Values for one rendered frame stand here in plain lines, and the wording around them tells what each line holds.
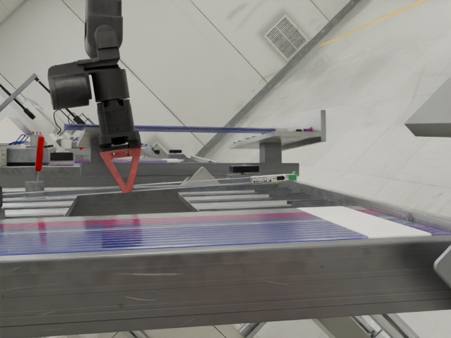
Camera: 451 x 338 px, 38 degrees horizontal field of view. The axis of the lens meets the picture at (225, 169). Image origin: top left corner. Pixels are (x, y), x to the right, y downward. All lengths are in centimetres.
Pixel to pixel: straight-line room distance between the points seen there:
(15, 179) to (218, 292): 150
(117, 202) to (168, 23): 761
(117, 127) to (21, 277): 59
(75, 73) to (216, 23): 777
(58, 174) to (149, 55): 677
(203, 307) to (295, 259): 8
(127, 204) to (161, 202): 6
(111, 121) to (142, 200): 19
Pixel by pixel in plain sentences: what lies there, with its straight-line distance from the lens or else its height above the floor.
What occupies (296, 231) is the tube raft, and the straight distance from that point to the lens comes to 63.
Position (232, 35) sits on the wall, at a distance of 885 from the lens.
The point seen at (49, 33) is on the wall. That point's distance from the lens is 874.
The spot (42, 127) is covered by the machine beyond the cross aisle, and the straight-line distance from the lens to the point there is 565.
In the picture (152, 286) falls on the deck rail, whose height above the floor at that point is 90.
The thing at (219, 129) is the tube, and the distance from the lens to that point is 133.
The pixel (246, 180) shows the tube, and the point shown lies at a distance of 113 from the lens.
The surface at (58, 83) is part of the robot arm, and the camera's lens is 108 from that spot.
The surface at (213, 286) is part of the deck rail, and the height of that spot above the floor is 86.
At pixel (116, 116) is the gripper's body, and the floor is 102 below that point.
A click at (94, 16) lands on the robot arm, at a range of 111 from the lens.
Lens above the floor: 100
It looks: 9 degrees down
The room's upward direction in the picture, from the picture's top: 44 degrees counter-clockwise
